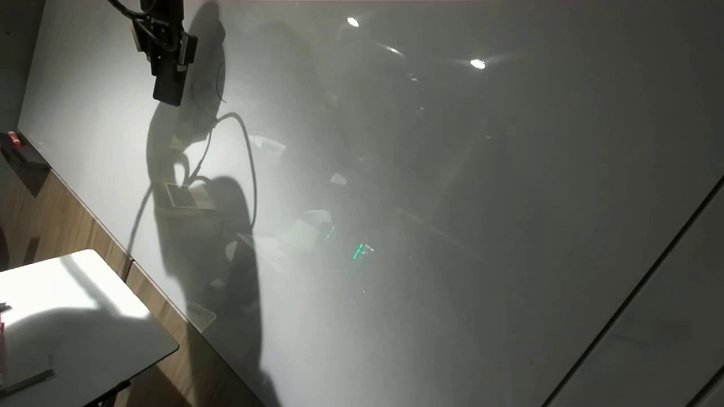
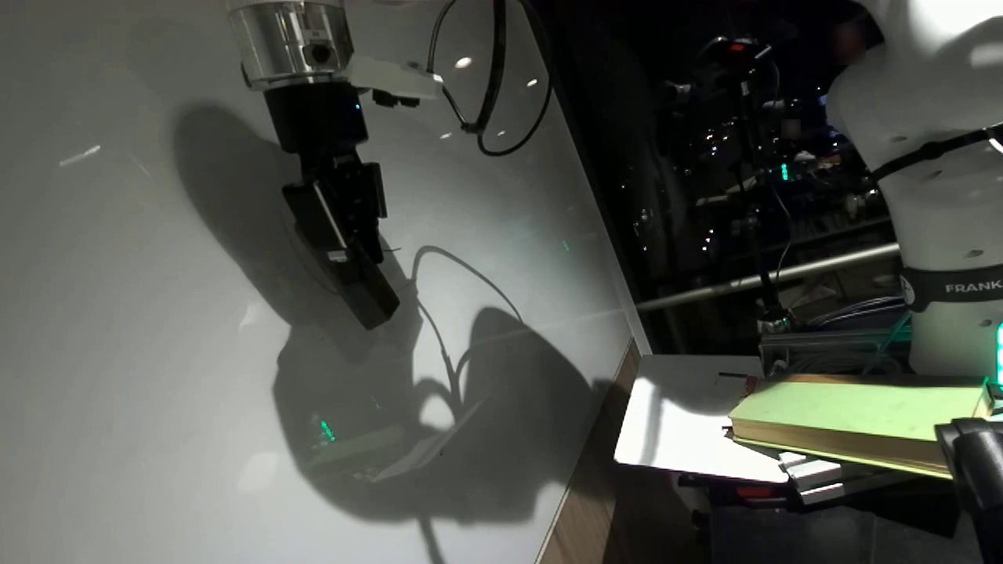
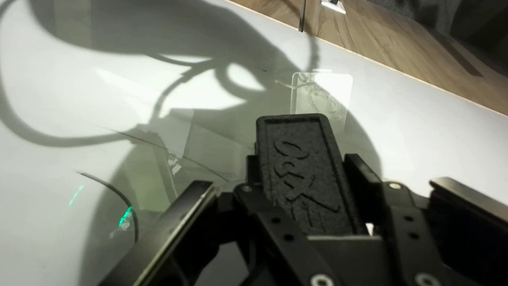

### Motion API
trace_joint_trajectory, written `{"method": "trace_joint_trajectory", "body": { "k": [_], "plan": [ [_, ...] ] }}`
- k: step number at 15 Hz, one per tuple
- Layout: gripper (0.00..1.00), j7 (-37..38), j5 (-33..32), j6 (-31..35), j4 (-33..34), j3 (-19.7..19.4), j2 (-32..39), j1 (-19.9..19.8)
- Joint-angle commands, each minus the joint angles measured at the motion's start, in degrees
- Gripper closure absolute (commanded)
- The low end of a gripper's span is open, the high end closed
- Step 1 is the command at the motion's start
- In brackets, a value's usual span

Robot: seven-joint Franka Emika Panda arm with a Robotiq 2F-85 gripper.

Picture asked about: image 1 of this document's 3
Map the black marker tray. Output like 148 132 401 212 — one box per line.
0 131 52 198

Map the large glass whiteboard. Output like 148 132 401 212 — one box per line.
17 0 724 407

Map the white table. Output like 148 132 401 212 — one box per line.
0 249 180 407

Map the grey pen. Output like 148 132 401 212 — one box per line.
0 369 56 397

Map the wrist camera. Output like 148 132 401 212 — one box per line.
131 19 199 66

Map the clear corner bracket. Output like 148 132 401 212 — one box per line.
187 302 217 333

